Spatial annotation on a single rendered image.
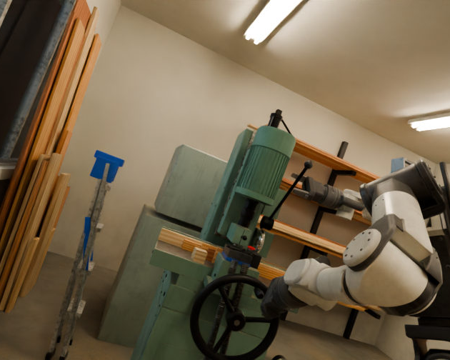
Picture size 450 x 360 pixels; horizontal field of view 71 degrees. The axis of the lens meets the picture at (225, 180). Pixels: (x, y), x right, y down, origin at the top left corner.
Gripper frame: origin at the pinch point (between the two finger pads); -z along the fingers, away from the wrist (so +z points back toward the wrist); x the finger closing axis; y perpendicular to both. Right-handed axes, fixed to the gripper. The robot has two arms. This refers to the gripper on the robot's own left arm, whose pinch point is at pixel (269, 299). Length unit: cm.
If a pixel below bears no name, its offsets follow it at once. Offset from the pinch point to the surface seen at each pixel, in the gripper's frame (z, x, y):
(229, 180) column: -35, 52, 29
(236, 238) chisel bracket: -27.0, 24.0, 14.0
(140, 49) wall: -156, 214, 189
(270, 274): -35.4, 23.1, -7.6
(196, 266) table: -23.5, 4.1, 22.1
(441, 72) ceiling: -25, 244, -63
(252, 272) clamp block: -12.2, 9.4, 5.3
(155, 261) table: -25.2, -2.5, 35.6
